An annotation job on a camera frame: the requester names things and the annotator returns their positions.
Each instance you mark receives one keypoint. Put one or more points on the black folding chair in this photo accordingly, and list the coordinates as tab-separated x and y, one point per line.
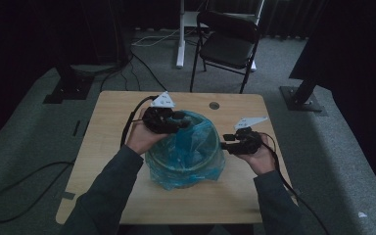
226	49

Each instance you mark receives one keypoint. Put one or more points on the grey tape piece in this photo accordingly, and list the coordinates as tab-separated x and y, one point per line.
68	196

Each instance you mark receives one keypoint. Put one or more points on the black tape strip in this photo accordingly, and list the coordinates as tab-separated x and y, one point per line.
76	128

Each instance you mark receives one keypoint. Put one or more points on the black stand base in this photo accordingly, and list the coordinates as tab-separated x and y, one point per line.
68	89
300	99

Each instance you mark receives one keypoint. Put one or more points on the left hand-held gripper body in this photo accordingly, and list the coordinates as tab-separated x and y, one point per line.
158	120

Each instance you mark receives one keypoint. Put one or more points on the white paper scrap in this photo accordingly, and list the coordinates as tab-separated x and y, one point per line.
362	214

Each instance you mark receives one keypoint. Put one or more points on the blue plastic bag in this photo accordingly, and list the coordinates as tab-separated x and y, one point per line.
186	153

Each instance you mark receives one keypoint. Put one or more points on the person's left hand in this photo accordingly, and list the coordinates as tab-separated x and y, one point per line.
140	138

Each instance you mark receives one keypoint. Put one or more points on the person's right hand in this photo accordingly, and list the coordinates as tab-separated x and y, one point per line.
264	161

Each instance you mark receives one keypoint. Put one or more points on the green plastic bin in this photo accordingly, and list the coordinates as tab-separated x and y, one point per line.
209	143

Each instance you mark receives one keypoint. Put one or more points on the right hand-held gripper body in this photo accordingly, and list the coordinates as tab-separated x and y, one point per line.
249	143

